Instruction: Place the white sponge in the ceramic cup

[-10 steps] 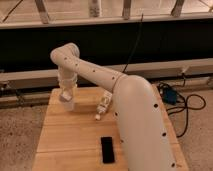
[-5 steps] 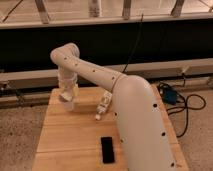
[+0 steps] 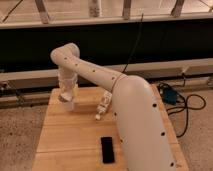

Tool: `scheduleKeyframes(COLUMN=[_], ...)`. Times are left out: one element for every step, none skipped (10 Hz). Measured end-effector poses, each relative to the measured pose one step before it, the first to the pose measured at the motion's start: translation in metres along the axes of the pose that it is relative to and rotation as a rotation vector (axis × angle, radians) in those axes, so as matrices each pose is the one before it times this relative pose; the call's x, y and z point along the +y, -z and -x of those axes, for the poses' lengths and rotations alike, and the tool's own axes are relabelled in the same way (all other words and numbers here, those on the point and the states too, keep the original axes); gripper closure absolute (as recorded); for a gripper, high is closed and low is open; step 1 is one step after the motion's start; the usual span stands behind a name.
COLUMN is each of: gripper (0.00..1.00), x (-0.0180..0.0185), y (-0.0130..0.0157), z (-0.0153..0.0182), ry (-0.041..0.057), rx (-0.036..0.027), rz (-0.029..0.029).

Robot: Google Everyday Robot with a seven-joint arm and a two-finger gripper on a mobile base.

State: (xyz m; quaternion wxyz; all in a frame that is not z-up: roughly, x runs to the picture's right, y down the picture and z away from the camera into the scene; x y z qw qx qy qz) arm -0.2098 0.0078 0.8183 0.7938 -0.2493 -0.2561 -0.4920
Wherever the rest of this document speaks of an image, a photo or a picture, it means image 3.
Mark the white ceramic cup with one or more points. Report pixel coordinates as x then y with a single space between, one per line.
68 105

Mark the black rectangular block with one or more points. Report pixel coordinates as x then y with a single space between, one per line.
107 150

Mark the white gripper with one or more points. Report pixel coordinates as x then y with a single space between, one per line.
67 86

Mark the white toy bottle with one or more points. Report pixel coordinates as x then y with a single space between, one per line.
103 105

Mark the blue power box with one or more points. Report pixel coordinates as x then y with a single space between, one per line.
169 96

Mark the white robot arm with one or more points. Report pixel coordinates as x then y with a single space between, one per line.
140 125

